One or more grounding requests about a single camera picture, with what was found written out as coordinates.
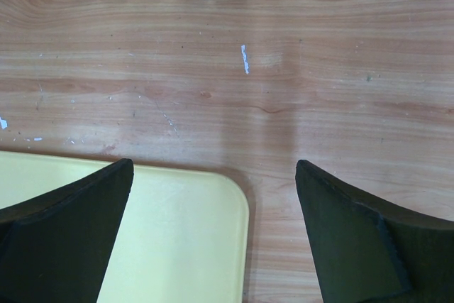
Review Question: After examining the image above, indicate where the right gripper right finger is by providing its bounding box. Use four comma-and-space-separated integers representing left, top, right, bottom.
295, 160, 453, 302

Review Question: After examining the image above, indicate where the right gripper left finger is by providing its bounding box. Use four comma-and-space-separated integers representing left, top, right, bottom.
1, 158, 134, 302

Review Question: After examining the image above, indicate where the yellow plastic tray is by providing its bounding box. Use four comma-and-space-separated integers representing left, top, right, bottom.
1, 152, 249, 302

